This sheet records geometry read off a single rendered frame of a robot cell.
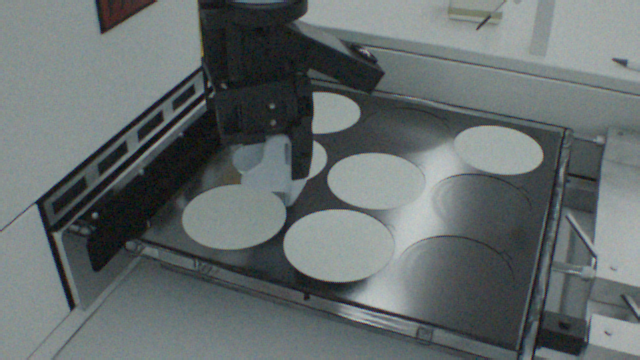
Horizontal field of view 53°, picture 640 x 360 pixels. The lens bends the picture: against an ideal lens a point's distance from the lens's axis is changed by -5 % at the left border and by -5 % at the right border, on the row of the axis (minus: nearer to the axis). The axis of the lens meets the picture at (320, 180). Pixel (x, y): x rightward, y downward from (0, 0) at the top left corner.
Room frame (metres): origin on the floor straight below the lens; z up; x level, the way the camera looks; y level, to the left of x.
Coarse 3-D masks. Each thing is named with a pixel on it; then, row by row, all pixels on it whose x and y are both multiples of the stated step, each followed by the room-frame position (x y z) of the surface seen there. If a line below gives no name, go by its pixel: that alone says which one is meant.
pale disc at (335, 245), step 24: (312, 216) 0.50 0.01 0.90; (336, 216) 0.50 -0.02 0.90; (360, 216) 0.50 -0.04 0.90; (288, 240) 0.47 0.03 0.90; (312, 240) 0.47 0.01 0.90; (336, 240) 0.47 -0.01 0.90; (360, 240) 0.47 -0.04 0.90; (384, 240) 0.47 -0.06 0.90; (312, 264) 0.43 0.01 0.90; (336, 264) 0.43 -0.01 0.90; (360, 264) 0.43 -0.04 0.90; (384, 264) 0.43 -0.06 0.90
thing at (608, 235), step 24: (600, 168) 0.62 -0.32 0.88; (624, 168) 0.61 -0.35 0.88; (600, 192) 0.56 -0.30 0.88; (624, 192) 0.56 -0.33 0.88; (600, 216) 0.52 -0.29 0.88; (624, 216) 0.52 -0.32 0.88; (600, 240) 0.49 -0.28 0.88; (624, 240) 0.48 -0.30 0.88; (600, 312) 0.39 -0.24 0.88; (624, 312) 0.39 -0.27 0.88
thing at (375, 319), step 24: (168, 264) 0.44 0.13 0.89; (192, 264) 0.43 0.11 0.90; (216, 264) 0.43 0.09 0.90; (264, 288) 0.40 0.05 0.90; (288, 288) 0.40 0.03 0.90; (336, 312) 0.38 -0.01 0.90; (360, 312) 0.37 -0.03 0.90; (408, 336) 0.35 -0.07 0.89; (432, 336) 0.35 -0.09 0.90; (456, 336) 0.35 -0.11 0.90
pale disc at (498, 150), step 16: (480, 128) 0.66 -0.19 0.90; (496, 128) 0.66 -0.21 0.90; (464, 144) 0.63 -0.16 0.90; (480, 144) 0.63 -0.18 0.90; (496, 144) 0.63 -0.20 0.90; (512, 144) 0.63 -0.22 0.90; (528, 144) 0.63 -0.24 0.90; (464, 160) 0.60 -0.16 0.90; (480, 160) 0.60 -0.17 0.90; (496, 160) 0.60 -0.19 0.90; (512, 160) 0.60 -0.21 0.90; (528, 160) 0.60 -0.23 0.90
